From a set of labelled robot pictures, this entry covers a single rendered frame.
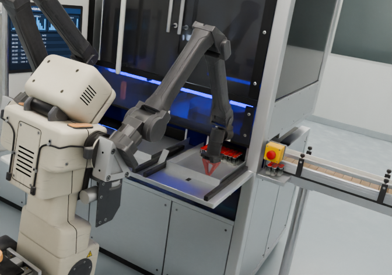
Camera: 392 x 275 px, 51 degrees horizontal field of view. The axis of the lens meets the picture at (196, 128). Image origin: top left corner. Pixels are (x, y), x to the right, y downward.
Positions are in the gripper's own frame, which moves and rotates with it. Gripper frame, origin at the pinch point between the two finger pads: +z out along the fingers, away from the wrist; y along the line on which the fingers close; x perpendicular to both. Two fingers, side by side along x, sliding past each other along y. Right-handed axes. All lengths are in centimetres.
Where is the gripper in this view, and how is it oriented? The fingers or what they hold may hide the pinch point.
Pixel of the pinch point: (207, 174)
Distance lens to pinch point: 172.0
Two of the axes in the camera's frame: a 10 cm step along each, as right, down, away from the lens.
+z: -2.2, 9.6, 1.8
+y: 4.6, -0.6, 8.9
